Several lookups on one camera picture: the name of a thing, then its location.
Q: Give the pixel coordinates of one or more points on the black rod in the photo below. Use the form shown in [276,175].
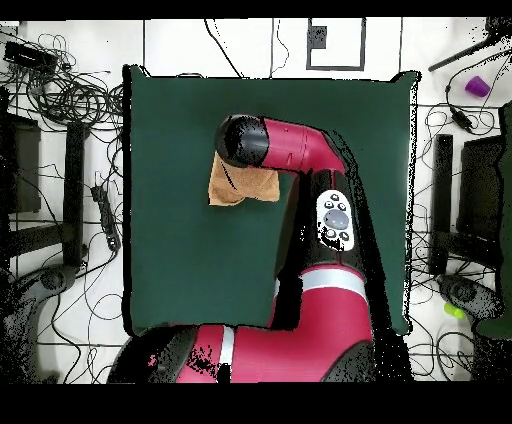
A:
[460,54]

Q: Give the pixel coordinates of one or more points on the black stand bar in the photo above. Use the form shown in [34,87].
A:
[442,192]
[74,192]

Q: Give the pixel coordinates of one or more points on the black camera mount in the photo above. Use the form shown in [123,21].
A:
[54,278]
[466,294]

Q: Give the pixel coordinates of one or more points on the lime green object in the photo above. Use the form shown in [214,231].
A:
[454,310]

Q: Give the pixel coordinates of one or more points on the black panel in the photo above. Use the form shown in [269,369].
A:
[480,188]
[24,168]

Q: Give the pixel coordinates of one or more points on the dark green table cloth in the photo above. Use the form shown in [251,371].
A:
[180,260]

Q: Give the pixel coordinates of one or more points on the black square floor frame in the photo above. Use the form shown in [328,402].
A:
[318,38]

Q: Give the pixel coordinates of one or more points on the black electronics box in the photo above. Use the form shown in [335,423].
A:
[28,58]

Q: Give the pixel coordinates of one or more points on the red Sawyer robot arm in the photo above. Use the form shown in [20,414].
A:
[304,144]

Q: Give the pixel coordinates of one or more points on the black power strip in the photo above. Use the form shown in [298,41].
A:
[106,216]

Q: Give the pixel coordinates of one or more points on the orange terry towel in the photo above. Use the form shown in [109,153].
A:
[248,188]

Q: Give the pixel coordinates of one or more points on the purple cup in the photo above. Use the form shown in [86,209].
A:
[477,86]

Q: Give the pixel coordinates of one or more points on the black power adapter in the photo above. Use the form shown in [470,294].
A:
[461,118]

